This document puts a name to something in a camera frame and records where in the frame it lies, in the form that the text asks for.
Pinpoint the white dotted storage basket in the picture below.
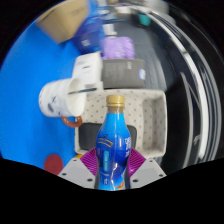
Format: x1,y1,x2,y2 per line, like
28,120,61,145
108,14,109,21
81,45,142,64
73,88,168,162

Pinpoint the dark grey box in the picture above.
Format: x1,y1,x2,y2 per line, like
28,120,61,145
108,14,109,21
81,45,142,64
101,58,147,90

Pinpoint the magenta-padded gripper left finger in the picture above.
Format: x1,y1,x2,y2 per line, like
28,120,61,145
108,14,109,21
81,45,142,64
57,147,100,190

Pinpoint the brown cardboard box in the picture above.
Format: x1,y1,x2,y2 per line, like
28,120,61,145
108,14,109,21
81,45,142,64
35,0,91,45

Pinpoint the flat round red coaster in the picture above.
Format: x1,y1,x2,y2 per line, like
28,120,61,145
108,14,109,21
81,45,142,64
44,153,65,176

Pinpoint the blue drink bottle gold cap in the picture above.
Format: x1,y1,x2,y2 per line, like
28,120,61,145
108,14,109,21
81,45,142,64
95,94,132,192

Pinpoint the white carton box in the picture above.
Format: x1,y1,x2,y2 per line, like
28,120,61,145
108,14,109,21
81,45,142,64
72,51,105,92

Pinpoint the blue package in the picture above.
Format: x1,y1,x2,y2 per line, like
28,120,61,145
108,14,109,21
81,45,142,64
73,12,106,55

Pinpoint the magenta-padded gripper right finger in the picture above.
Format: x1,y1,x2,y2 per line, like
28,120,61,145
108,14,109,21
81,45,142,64
125,147,167,190

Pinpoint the white mug orange handle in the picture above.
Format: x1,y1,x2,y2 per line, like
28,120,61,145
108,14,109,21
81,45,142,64
38,77,89,129

